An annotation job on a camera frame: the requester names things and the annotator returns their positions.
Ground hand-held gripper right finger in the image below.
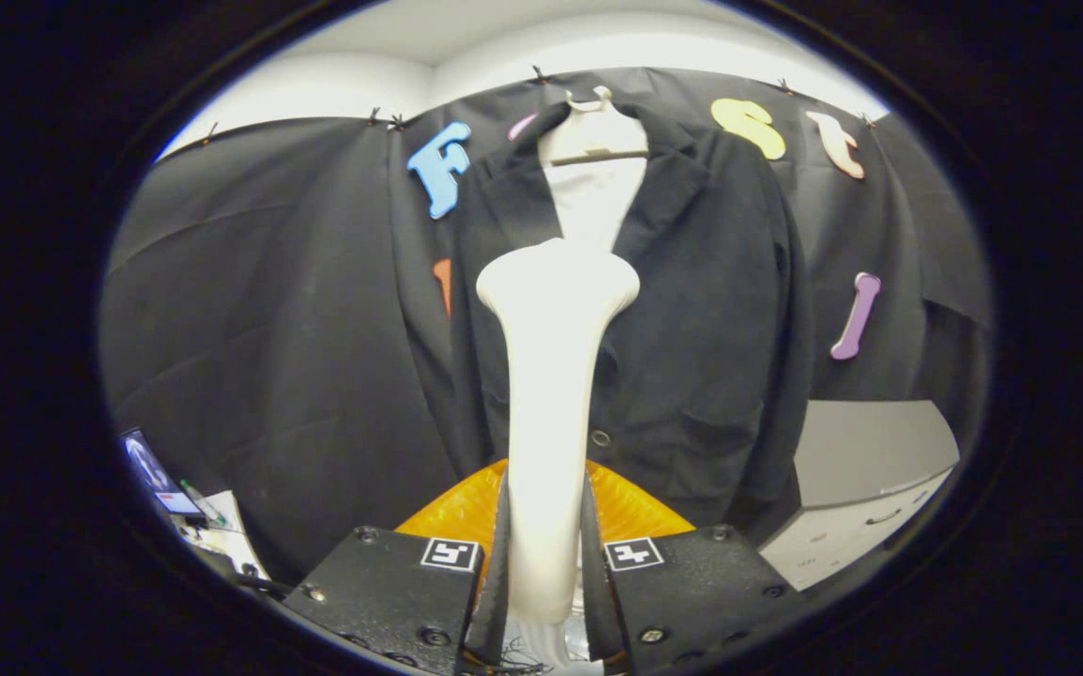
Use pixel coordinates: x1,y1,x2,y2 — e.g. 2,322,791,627
582,460,805,669

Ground white garment steamer with hose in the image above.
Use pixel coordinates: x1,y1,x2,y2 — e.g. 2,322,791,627
476,238,642,675

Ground tablet screen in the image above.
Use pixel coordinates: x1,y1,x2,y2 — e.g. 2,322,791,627
121,427,207,517

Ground green capped pen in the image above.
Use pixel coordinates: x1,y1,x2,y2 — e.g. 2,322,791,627
180,479,228,527

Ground white side table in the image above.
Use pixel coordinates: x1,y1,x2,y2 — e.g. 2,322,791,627
175,488,270,583

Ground cream clothes hanger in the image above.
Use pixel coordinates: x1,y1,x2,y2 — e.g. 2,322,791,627
537,86,650,168

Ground grey cabinet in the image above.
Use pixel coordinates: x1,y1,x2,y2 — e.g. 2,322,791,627
757,399,962,592

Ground black suit jacket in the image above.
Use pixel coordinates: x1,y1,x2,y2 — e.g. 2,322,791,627
448,99,819,545

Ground black backdrop cloth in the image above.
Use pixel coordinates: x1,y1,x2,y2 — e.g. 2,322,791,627
100,66,993,588

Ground white shirt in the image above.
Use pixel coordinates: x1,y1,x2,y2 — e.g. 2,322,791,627
541,155,648,254

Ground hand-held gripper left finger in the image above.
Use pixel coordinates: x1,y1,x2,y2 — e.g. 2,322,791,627
281,460,512,675

